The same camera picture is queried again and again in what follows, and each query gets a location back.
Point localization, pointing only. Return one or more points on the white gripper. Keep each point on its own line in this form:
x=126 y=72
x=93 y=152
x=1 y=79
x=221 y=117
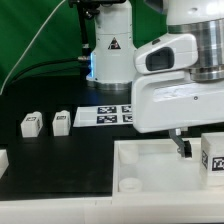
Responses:
x=165 y=97

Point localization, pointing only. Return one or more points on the white square table top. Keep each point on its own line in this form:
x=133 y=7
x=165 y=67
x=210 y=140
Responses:
x=152 y=172

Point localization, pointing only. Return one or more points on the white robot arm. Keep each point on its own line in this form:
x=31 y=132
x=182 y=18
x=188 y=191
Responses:
x=112 y=60

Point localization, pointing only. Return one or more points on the white L-shaped obstacle fence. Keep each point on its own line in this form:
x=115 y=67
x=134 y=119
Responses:
x=105 y=211

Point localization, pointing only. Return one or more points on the white sheet with AprilTags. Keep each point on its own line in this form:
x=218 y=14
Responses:
x=103 y=115

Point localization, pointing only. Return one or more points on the green backdrop curtain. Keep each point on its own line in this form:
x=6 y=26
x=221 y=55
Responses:
x=34 y=32

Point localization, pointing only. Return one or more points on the white part at left edge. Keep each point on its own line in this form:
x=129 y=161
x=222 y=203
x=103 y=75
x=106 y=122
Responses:
x=3 y=162

